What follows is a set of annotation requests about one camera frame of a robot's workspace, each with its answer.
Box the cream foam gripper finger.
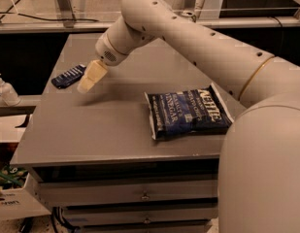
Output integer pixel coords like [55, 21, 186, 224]
[77, 77, 96, 93]
[85, 60, 108, 81]

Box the blue rxbar blueberry bar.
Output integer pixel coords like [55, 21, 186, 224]
[51, 65, 86, 89]

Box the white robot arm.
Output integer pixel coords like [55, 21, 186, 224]
[78, 0, 300, 233]

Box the white pump bottle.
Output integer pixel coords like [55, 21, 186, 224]
[0, 77, 20, 106]

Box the grey drawer cabinet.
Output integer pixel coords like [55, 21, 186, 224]
[10, 32, 248, 233]

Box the blue kettle chips bag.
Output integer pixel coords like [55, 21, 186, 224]
[145, 83, 234, 140]

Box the silver soda can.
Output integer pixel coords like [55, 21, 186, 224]
[182, 11, 196, 22]

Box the white cardboard box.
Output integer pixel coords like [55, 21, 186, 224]
[0, 114, 51, 221]

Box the grey metal rail frame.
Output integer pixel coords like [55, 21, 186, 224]
[0, 17, 300, 34]

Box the black cable on floor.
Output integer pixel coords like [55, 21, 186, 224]
[0, 0, 100, 23]

